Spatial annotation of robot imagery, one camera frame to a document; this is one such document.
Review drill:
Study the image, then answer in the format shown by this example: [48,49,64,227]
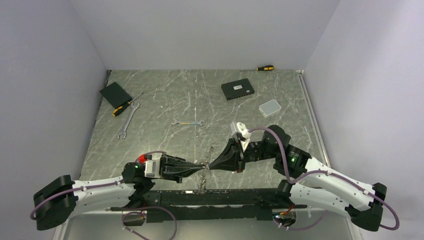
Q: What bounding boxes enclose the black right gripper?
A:
[209,137,279,174]

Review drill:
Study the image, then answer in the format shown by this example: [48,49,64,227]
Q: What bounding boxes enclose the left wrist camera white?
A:
[136,154,161,179]

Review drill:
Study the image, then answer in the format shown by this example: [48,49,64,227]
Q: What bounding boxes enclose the orange screwdriver at wall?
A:
[241,65,275,72]

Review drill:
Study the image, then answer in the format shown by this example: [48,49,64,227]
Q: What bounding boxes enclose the small silver wrench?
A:
[171,119,206,126]

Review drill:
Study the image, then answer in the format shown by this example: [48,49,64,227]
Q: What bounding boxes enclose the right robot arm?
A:
[209,122,387,232]

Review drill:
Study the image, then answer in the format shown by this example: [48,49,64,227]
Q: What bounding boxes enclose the orange black screwdriver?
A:
[112,92,144,117]

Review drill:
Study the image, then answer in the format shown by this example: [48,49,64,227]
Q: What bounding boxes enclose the white plastic box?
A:
[258,99,282,118]

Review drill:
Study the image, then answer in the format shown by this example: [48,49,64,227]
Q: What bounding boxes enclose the large silver wrench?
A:
[117,102,140,140]

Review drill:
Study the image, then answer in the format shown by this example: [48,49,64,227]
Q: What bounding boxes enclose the black network switch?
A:
[221,78,255,101]

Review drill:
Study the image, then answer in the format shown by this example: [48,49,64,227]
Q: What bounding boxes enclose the black flat box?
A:
[99,82,133,109]

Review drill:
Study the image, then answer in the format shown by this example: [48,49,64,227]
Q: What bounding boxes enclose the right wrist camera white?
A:
[230,121,251,153]

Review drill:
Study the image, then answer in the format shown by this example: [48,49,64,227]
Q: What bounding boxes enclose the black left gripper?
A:
[146,151,205,183]

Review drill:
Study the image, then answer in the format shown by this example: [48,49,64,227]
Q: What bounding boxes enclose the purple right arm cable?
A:
[248,127,401,231]

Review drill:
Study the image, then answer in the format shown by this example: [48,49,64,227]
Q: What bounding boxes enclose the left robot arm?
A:
[30,151,207,231]

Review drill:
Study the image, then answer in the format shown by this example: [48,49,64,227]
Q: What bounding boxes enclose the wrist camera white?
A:
[136,154,161,179]
[230,121,251,153]

